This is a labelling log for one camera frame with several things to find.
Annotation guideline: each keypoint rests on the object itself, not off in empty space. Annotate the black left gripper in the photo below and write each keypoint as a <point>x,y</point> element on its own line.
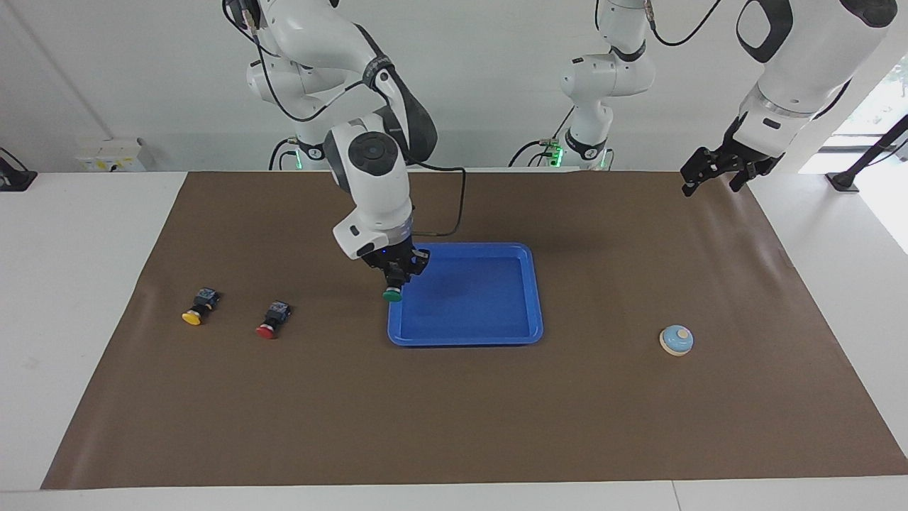
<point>734,160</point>

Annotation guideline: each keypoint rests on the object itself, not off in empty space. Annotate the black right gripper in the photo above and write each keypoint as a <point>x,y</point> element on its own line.
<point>394,257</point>

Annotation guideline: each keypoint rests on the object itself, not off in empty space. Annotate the green push button switch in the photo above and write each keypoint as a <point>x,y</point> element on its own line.
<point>392,296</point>

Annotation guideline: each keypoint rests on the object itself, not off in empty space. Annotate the red push button switch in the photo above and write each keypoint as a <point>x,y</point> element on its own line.
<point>267,330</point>

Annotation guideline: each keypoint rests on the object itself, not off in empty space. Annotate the light blue desk bell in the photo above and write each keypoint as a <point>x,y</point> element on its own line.
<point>677,342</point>

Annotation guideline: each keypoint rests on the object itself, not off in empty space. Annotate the yellow push button switch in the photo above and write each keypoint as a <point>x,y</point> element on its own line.
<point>193,317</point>

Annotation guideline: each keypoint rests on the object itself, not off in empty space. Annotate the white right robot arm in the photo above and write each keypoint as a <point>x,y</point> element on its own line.
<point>376,191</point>

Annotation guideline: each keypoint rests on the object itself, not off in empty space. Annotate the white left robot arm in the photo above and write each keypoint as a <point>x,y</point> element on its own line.
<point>809,64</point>

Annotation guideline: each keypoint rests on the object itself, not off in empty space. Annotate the blue plastic tray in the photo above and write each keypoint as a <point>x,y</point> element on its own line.
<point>482,305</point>

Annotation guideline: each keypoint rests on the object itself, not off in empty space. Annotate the black stand with pole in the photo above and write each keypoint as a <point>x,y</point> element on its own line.
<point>844,181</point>

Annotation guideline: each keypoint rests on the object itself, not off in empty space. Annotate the brown table mat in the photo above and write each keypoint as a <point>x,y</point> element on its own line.
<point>454,411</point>

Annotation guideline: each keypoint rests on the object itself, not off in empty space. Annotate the white wall socket box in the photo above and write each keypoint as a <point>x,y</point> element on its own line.
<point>106,160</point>

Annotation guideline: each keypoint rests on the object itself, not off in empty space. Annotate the black clamp mount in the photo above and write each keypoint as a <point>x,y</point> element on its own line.
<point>14,181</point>

